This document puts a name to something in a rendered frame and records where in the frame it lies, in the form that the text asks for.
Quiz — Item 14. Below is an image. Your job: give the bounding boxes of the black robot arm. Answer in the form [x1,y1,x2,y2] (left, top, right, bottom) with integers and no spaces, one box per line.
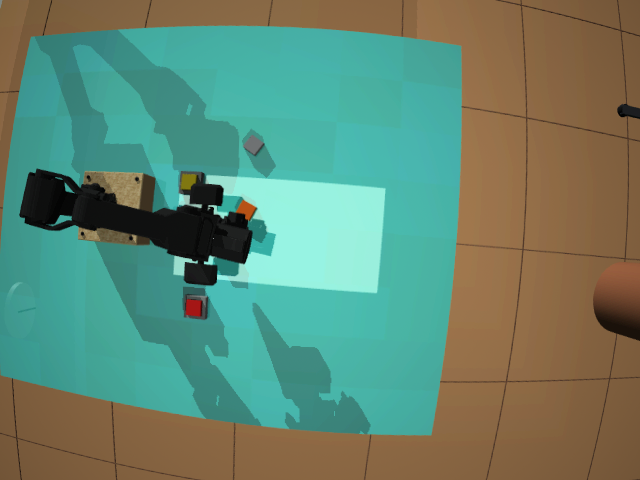
[19,168,253,265]

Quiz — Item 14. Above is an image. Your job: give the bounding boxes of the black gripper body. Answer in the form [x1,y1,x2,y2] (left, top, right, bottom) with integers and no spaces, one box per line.
[184,183,224,286]

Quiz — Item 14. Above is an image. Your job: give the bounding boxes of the red button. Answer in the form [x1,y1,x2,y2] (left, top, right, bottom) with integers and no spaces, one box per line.
[184,294,208,320]

